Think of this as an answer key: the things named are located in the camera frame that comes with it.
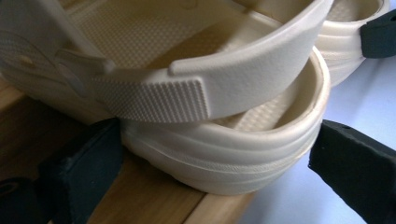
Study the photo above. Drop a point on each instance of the wooden three-tier shelf rack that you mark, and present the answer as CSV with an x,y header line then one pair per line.
x,y
149,199

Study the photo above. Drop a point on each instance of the cream foam clog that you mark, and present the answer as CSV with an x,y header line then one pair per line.
x,y
339,37
224,155

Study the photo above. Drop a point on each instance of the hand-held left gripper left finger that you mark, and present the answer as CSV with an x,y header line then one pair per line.
x,y
81,168

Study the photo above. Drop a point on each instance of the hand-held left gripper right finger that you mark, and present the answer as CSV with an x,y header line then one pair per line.
x,y
361,174

